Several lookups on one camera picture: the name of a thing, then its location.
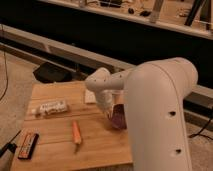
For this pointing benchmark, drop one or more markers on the white rectangular block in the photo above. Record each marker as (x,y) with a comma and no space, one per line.
(89,97)

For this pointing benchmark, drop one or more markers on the black floor object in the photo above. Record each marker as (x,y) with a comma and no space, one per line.
(49,73)

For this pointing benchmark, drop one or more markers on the black tool at corner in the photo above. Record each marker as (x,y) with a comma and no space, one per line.
(7,151)

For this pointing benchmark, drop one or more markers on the white wrapped package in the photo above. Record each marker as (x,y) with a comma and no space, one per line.
(51,107)

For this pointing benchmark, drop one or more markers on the orange carrot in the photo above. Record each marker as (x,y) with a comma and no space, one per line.
(76,133)

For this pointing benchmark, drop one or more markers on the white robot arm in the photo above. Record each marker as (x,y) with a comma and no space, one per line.
(153,94)

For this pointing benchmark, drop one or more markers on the dark purple ceramic bowl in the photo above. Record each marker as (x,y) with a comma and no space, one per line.
(118,117)

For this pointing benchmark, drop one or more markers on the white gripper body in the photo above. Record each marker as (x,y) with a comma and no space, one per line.
(107,99)

